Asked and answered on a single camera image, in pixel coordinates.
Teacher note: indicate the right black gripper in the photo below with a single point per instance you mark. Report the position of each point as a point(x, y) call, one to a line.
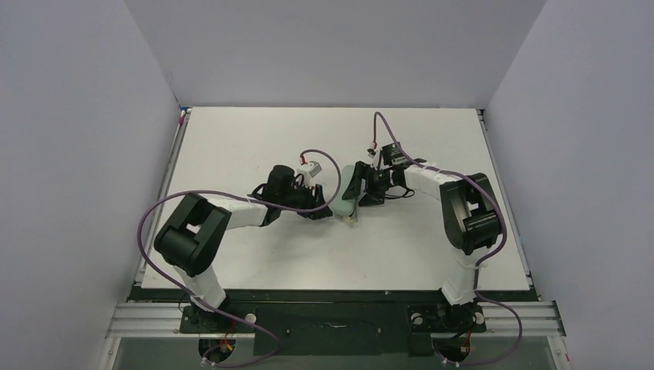
point(373, 181)

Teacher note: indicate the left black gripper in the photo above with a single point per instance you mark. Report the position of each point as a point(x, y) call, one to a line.
point(311, 198)

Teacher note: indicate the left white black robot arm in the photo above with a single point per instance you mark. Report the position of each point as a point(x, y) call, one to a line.
point(191, 236)

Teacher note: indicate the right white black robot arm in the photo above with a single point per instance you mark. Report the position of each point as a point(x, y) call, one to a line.
point(470, 219)

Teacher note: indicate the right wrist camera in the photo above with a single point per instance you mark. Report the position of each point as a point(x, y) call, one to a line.
point(375, 156)

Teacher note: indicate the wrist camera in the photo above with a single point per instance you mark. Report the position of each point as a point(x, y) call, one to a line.
point(309, 170)
point(375, 156)

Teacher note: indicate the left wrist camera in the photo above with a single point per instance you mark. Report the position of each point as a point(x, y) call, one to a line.
point(309, 170)

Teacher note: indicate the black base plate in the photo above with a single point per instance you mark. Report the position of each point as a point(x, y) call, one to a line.
point(417, 323)

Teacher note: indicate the aluminium frame rail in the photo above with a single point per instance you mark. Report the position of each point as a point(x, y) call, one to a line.
point(163, 320)

